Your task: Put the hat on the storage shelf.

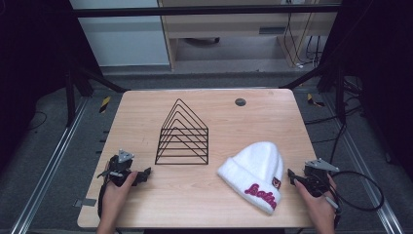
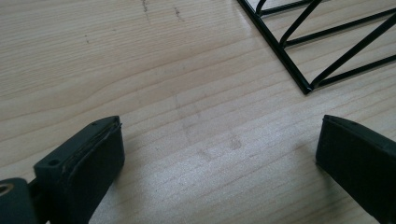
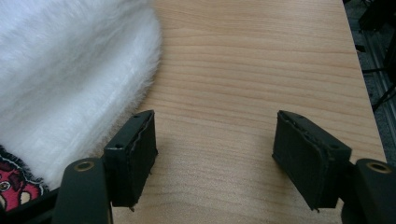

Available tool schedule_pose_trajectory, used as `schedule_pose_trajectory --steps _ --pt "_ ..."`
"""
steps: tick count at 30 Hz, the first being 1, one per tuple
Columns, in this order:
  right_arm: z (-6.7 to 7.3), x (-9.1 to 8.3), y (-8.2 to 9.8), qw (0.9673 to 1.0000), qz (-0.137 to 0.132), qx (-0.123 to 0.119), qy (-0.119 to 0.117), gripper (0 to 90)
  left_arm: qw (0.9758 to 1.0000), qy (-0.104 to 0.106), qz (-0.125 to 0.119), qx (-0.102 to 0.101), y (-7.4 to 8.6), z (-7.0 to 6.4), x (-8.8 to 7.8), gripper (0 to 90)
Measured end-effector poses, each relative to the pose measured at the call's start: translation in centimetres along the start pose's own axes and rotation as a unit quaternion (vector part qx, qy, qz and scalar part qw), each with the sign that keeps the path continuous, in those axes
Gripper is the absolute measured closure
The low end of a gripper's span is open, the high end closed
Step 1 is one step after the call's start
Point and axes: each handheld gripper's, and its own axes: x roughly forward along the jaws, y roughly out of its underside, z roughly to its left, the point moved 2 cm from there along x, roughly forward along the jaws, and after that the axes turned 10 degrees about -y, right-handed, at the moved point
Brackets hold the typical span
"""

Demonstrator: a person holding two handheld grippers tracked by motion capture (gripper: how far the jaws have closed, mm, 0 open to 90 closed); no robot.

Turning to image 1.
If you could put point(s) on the black horizontal frame bar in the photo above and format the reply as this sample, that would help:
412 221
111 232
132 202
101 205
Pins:
201 11

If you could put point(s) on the black metal stand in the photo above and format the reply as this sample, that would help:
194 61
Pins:
331 84
78 91

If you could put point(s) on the person's left hand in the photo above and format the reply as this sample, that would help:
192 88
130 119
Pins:
116 198

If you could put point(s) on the grey table grommet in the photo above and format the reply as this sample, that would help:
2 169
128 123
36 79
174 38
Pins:
240 102

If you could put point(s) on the yellow black striped tape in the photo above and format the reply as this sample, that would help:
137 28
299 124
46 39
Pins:
314 100
104 104

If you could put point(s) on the white cabinet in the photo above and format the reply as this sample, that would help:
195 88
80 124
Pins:
123 39

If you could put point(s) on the aluminium floor rail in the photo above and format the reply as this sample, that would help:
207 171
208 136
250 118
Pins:
363 162
48 169

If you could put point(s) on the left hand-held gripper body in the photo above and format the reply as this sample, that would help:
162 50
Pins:
120 164

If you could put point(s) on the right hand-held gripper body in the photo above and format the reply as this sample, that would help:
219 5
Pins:
316 177

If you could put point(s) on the grey tape piece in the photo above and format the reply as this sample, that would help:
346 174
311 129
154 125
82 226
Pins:
85 202

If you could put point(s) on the white knit beanie hat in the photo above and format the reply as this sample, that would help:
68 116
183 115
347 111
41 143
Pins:
256 172

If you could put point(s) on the light wooden desk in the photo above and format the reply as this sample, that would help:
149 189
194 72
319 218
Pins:
227 29

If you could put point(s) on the person's right hand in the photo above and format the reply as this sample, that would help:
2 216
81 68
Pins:
316 208

